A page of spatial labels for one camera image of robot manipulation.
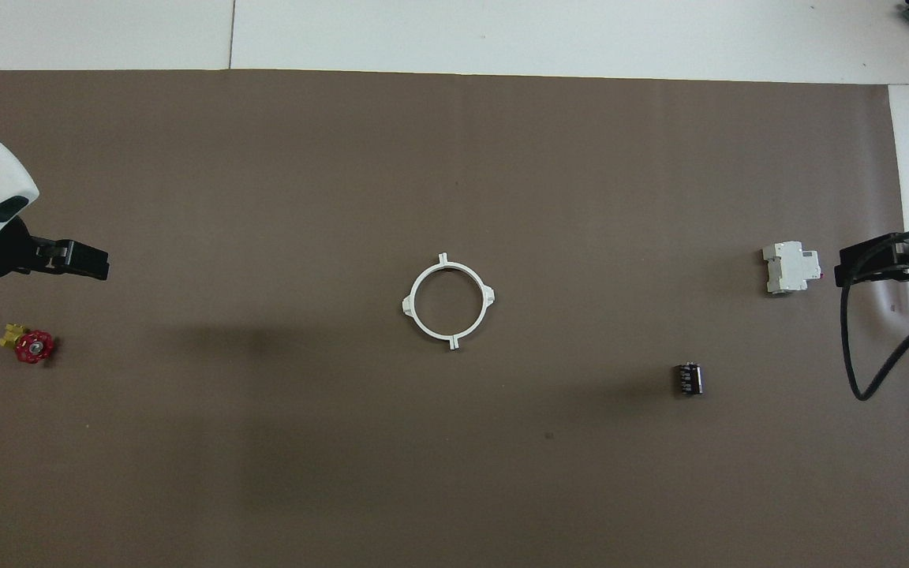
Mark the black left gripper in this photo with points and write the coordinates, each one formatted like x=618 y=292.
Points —
x=13 y=256

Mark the white half pipe clamp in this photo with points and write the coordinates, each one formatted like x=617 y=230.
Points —
x=488 y=297
x=408 y=304

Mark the white circuit breaker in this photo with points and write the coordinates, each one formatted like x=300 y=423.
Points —
x=786 y=268

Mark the brown paper mat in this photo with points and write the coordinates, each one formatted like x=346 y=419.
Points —
x=423 y=158

